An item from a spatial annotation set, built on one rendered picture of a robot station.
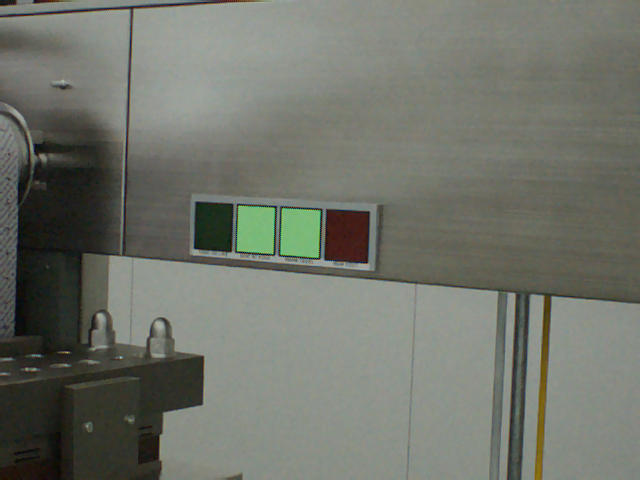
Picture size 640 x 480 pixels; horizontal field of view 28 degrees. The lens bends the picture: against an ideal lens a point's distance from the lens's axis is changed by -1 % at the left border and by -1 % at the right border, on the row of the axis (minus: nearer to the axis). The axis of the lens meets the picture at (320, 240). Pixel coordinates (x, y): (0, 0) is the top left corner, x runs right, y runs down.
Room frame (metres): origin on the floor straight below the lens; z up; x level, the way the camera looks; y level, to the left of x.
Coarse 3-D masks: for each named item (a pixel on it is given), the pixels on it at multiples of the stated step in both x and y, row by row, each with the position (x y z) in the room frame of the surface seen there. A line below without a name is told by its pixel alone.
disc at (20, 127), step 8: (0, 104) 1.57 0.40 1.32; (0, 112) 1.57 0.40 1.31; (8, 112) 1.56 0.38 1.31; (16, 112) 1.55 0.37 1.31; (8, 120) 1.56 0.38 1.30; (16, 120) 1.55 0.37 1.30; (16, 128) 1.55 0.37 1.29; (24, 128) 1.54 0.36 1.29; (24, 136) 1.54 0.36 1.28; (24, 144) 1.54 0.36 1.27; (32, 144) 1.54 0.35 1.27; (24, 152) 1.54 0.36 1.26; (32, 152) 1.54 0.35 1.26; (24, 160) 1.54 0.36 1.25; (32, 160) 1.54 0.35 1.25; (24, 168) 1.54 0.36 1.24; (32, 168) 1.54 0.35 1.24; (24, 176) 1.54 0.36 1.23; (32, 176) 1.54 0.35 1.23; (24, 184) 1.54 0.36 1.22; (24, 192) 1.54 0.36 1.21
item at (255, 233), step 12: (240, 216) 1.44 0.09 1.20; (252, 216) 1.43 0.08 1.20; (264, 216) 1.42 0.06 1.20; (240, 228) 1.44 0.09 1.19; (252, 228) 1.43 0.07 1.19; (264, 228) 1.42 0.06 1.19; (240, 240) 1.44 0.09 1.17; (252, 240) 1.43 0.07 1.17; (264, 240) 1.42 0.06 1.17; (264, 252) 1.42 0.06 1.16
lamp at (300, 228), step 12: (288, 216) 1.41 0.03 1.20; (300, 216) 1.40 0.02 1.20; (312, 216) 1.39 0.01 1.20; (288, 228) 1.41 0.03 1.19; (300, 228) 1.40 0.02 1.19; (312, 228) 1.39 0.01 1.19; (288, 240) 1.40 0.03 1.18; (300, 240) 1.40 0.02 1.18; (312, 240) 1.39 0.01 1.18; (288, 252) 1.40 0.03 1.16; (300, 252) 1.40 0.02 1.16; (312, 252) 1.39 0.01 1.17
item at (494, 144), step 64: (320, 0) 1.40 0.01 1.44; (384, 0) 1.35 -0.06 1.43; (448, 0) 1.31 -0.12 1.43; (512, 0) 1.27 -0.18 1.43; (576, 0) 1.23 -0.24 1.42; (0, 64) 1.68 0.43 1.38; (64, 64) 1.61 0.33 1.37; (128, 64) 1.55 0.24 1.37; (192, 64) 1.50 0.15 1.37; (256, 64) 1.44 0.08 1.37; (320, 64) 1.40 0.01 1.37; (384, 64) 1.35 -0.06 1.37; (448, 64) 1.31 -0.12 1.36; (512, 64) 1.27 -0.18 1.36; (576, 64) 1.23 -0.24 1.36; (64, 128) 1.61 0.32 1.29; (128, 128) 1.55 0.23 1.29; (192, 128) 1.49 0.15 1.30; (256, 128) 1.44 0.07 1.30; (320, 128) 1.39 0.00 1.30; (384, 128) 1.35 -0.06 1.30; (448, 128) 1.31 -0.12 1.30; (512, 128) 1.27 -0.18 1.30; (576, 128) 1.23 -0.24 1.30; (64, 192) 1.61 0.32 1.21; (128, 192) 1.55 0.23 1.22; (192, 192) 1.49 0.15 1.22; (256, 192) 1.44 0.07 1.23; (320, 192) 1.39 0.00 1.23; (384, 192) 1.35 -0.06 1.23; (448, 192) 1.30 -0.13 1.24; (512, 192) 1.26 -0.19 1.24; (576, 192) 1.23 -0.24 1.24; (128, 256) 1.55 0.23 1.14; (192, 256) 1.49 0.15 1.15; (384, 256) 1.34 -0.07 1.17; (448, 256) 1.30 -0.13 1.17; (512, 256) 1.26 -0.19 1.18; (576, 256) 1.22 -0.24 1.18
